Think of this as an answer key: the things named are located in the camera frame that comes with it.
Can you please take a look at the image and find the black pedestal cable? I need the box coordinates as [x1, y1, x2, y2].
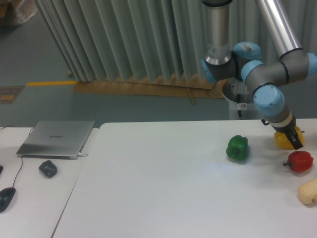
[236, 93, 243, 120]

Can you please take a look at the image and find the clear plastic bag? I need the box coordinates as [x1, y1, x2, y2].
[4, 0, 37, 26]

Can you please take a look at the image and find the red bell pepper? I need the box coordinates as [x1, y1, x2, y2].
[283, 151, 314, 173]

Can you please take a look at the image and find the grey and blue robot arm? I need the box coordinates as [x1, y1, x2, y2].
[201, 0, 317, 149]

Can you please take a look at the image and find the yellow bell pepper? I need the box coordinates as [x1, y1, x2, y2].
[274, 126, 305, 149]

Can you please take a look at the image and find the black earbuds case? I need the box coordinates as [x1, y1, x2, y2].
[39, 160, 58, 178]

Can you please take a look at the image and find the beige bread loaf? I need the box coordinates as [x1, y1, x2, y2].
[298, 178, 317, 205]

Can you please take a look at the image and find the black computer mouse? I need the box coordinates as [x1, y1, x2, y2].
[0, 187, 16, 213]

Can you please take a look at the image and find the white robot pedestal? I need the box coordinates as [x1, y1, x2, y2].
[222, 77, 263, 120]

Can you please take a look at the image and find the white usb plug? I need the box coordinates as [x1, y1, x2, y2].
[78, 153, 89, 157]

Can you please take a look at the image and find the silver laptop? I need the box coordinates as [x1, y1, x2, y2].
[16, 120, 95, 159]

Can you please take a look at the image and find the green bell pepper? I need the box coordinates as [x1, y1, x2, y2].
[226, 135, 248, 161]

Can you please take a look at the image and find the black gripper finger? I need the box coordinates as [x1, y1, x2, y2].
[284, 128, 304, 150]

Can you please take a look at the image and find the black mouse cable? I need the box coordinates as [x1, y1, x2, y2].
[0, 125, 35, 188]

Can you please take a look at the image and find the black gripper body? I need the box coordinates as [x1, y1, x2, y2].
[270, 118, 296, 133]

